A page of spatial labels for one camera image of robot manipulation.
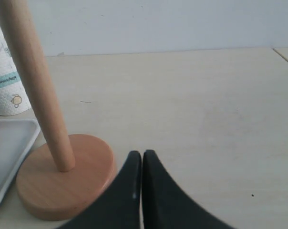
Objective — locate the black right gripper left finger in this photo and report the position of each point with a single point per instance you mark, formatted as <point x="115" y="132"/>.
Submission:
<point x="118" y="207"/>

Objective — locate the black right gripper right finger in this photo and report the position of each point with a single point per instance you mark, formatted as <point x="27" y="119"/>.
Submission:
<point x="166" y="206"/>

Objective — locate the printed white paper towel roll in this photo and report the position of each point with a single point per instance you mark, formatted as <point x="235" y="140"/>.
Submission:
<point x="13" y="98"/>

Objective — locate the wooden paper towel holder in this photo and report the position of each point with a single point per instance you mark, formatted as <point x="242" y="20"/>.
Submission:
<point x="62" y="177"/>

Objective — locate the white rectangular plastic tray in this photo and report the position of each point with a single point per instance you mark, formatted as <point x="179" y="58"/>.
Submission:
<point x="17" y="137"/>

